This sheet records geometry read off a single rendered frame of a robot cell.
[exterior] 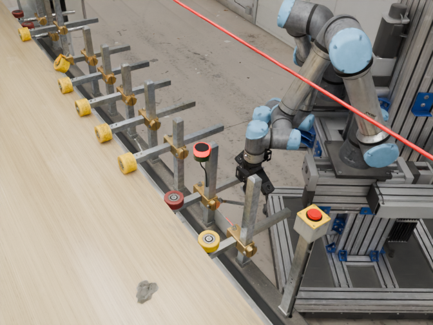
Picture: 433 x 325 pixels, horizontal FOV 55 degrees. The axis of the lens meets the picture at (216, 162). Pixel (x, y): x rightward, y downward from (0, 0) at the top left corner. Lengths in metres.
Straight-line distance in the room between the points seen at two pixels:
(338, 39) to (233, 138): 2.30
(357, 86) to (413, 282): 1.43
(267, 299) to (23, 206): 1.00
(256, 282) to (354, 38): 0.96
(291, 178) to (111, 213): 1.83
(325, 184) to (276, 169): 1.51
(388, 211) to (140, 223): 0.97
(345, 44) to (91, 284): 1.08
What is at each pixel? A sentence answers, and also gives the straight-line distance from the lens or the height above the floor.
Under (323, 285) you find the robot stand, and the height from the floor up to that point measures 0.21.
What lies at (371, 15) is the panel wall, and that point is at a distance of 4.27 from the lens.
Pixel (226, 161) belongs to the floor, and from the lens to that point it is 3.24.
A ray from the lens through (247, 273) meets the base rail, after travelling 1.70.
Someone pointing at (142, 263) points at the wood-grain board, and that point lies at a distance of 1.48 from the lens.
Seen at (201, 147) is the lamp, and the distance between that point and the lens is 1.52.
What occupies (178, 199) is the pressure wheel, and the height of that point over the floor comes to 0.91.
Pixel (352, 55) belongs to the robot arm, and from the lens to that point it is 1.29.
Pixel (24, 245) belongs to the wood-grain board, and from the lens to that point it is 1.62.
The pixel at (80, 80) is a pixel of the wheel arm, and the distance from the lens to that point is 2.38.
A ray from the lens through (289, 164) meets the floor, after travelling 3.31.
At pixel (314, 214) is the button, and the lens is 1.21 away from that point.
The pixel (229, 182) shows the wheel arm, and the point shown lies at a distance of 1.80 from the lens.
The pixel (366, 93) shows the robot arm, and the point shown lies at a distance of 1.39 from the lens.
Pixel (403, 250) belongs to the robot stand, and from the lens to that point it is 2.67.
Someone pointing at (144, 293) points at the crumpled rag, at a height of 0.91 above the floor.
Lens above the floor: 2.09
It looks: 40 degrees down
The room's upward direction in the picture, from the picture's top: 4 degrees clockwise
